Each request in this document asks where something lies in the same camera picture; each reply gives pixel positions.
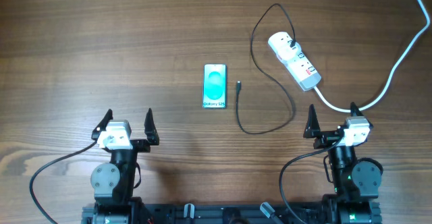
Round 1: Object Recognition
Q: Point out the black charger cable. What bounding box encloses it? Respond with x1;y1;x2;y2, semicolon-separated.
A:
235;3;298;136

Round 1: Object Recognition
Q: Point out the black mounting rail base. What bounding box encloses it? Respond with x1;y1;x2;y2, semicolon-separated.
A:
81;202;383;224

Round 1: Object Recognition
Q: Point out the white charger plug adapter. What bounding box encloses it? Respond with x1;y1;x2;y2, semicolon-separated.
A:
277;45;302;62

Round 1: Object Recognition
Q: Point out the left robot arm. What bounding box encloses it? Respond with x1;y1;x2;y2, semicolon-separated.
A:
81;109;159;224

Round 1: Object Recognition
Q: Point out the white power strip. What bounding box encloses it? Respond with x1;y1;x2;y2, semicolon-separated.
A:
267;32;321;91

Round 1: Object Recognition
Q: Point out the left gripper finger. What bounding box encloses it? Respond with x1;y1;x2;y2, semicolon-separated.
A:
144;108;159;146
91;109;113;141

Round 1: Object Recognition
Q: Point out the white power strip cord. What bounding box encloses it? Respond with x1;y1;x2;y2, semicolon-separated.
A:
313;0;432;113

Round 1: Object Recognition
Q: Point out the smartphone with cyan screen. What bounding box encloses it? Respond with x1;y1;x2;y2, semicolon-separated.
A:
202;64;227;109

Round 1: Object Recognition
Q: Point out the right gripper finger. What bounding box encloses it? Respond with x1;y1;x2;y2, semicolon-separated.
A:
350;102;373;129
303;104;321;138

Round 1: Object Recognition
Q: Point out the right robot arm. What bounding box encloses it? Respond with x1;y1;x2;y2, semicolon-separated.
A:
303;103;383;224

